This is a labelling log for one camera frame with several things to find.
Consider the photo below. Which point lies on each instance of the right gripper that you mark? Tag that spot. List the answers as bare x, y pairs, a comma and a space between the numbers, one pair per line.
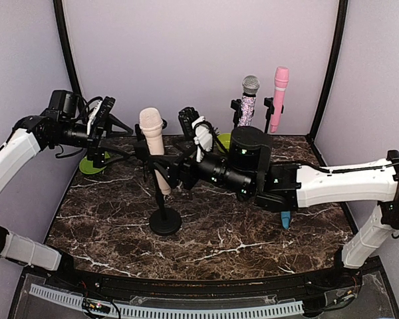
184, 163

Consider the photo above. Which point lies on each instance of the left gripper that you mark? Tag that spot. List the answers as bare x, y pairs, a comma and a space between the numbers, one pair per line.
94, 152

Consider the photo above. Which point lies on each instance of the beige microphone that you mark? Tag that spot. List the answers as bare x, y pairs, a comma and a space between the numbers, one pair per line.
151, 125

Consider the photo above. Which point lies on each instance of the black round-base stand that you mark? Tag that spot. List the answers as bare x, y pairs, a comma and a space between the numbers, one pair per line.
164, 221
268, 113
237, 116

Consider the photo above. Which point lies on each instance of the blue microphone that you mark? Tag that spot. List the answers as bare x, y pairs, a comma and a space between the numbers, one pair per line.
286, 219

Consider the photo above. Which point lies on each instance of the black tripod mic stand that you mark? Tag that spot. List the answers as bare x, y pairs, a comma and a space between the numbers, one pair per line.
152, 135

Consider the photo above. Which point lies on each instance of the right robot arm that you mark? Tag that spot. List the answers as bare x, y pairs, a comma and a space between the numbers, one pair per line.
247, 170

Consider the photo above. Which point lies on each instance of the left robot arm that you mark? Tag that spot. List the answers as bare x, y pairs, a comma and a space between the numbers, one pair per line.
67, 121

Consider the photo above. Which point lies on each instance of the pink microphone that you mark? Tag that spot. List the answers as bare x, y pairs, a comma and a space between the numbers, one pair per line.
281, 81

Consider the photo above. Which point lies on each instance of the green plate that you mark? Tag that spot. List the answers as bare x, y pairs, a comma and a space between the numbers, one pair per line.
86, 167

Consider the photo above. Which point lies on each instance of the green bowl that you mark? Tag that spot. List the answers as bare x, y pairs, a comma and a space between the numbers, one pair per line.
223, 143

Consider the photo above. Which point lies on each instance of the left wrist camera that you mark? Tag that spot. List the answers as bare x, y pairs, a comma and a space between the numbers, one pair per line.
99, 114

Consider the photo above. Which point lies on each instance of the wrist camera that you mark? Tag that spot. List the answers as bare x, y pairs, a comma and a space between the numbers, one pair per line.
99, 114
197, 129

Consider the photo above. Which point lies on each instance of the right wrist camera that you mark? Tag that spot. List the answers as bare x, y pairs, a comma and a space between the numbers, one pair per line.
197, 129

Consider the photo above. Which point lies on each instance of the black frame post left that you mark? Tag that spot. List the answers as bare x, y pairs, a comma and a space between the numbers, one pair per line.
68, 58

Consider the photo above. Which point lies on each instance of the black frame post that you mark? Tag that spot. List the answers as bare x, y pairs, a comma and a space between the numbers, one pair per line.
330, 71
68, 58

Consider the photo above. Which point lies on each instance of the white cable duct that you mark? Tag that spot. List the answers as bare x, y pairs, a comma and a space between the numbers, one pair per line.
162, 308

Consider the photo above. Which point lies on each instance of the black frame post right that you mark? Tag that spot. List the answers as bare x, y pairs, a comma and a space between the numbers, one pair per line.
330, 71

